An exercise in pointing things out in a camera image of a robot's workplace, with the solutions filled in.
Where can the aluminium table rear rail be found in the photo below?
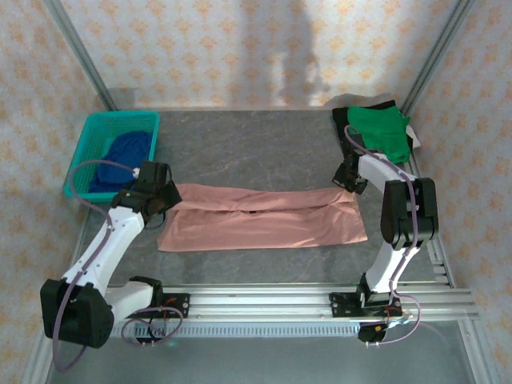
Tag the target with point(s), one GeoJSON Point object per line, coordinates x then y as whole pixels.
{"type": "Point", "coordinates": [240, 108]}

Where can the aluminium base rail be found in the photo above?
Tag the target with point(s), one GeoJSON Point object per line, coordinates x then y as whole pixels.
{"type": "Point", "coordinates": [260, 304]}

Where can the aluminium frame post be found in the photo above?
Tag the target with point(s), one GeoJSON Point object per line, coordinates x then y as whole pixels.
{"type": "Point", "coordinates": [80, 52]}
{"type": "Point", "coordinates": [436, 52]}

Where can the blue t-shirt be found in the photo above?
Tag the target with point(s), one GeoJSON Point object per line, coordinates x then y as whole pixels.
{"type": "Point", "coordinates": [120, 156]}

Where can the teal plastic basket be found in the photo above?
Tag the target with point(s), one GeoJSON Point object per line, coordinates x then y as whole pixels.
{"type": "Point", "coordinates": [80, 160]}

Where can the green folded t-shirt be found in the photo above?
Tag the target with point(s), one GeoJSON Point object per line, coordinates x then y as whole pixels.
{"type": "Point", "coordinates": [380, 128]}

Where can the pink printed t-shirt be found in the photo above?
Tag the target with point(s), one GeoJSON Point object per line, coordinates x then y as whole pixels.
{"type": "Point", "coordinates": [260, 224]}

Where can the aluminium frame leg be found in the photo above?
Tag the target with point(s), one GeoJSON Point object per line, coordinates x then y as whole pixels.
{"type": "Point", "coordinates": [36, 368]}
{"type": "Point", "coordinates": [478, 356]}

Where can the white folded t-shirt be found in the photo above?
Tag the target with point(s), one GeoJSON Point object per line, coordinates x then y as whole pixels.
{"type": "Point", "coordinates": [414, 138]}

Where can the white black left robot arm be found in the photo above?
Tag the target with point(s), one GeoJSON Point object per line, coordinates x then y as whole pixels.
{"type": "Point", "coordinates": [120, 232]}

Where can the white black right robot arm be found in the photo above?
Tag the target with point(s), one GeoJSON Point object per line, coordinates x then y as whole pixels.
{"type": "Point", "coordinates": [376, 168]}

